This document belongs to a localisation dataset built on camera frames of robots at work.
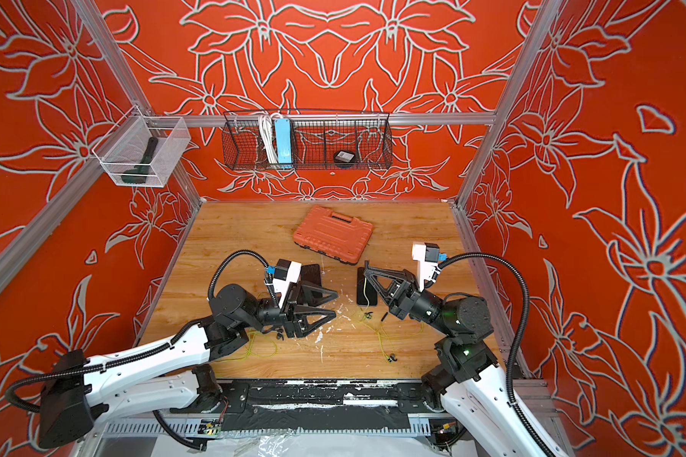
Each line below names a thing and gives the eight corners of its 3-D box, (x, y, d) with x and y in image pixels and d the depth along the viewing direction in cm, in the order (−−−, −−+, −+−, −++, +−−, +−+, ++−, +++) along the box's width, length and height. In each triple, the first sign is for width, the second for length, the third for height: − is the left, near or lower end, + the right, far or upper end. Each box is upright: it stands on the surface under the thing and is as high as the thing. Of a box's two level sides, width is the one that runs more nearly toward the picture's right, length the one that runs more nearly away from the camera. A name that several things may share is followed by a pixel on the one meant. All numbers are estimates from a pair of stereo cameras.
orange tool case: (291, 245, 107) (289, 236, 103) (313, 213, 118) (312, 204, 114) (355, 268, 100) (356, 260, 96) (372, 231, 111) (373, 222, 107)
